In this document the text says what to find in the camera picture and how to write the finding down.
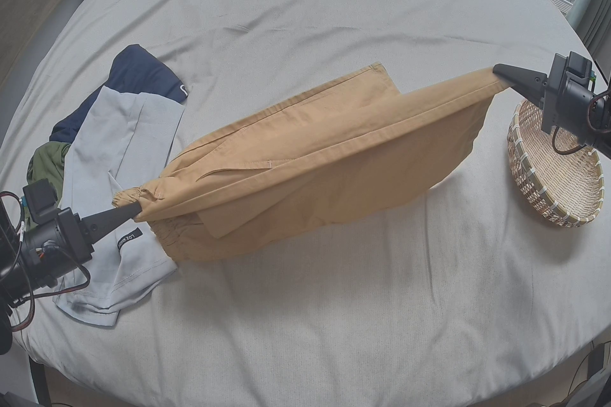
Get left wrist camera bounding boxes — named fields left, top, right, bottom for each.
left=22, top=179, right=61, bottom=227

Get black cable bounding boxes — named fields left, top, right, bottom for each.
left=553, top=126, right=590, bottom=156
left=10, top=263, right=91, bottom=332

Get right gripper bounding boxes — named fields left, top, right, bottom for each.
left=493, top=53, right=596, bottom=132

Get dark blue garment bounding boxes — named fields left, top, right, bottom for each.
left=49, top=44, right=188, bottom=146

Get green garment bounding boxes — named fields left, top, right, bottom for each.
left=26, top=143, right=72, bottom=224

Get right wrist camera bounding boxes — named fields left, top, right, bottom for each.
left=565, top=53, right=596, bottom=81

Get bed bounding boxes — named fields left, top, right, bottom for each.
left=0, top=0, right=611, bottom=402

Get tan shorts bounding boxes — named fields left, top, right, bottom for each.
left=113, top=62, right=507, bottom=266

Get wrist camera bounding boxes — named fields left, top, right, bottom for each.
left=22, top=179, right=61, bottom=227
left=565, top=53, right=596, bottom=81

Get light grey garment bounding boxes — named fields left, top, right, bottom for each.
left=53, top=88, right=187, bottom=328

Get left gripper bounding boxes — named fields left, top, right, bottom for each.
left=21, top=203, right=143, bottom=286

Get round woven basket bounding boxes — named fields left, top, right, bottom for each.
left=506, top=97, right=605, bottom=228

